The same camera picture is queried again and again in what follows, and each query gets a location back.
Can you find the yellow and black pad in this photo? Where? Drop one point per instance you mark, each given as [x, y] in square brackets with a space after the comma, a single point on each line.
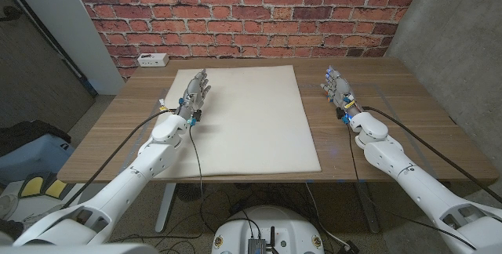
[33, 186]

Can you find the printed brick wall backdrop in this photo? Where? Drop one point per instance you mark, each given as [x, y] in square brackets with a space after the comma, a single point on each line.
[251, 11]

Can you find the black cloth bundle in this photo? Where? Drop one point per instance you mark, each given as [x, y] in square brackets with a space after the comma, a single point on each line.
[23, 132]

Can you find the small silver electronics box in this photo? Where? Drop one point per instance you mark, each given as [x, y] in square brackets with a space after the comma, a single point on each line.
[257, 246]

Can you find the cream memory foam sheet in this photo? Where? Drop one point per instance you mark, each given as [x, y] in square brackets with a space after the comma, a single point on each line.
[251, 120]

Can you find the dark table leg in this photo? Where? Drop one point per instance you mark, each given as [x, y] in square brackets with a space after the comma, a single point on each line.
[368, 211]

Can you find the white table leg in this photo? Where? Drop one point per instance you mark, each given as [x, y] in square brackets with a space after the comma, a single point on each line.
[165, 207]

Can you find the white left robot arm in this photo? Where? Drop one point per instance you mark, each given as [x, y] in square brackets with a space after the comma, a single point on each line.
[129, 179]

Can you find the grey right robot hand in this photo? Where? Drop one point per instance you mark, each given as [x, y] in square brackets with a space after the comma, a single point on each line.
[341, 91]

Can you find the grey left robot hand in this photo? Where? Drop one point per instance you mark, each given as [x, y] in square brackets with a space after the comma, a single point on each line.
[194, 93]

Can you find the white power strip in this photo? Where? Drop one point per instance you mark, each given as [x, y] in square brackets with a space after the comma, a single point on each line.
[153, 60]

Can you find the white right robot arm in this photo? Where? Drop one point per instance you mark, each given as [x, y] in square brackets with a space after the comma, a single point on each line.
[415, 183]

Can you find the white wall panel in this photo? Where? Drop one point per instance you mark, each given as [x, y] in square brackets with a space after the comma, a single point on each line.
[66, 22]

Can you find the round black floor fan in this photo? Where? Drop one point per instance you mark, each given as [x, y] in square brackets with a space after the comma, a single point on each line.
[190, 192]

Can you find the white robot torso base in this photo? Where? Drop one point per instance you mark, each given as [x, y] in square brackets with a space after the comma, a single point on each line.
[282, 226]

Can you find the blue storage bin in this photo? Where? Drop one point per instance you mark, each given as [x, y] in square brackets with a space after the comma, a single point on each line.
[35, 158]

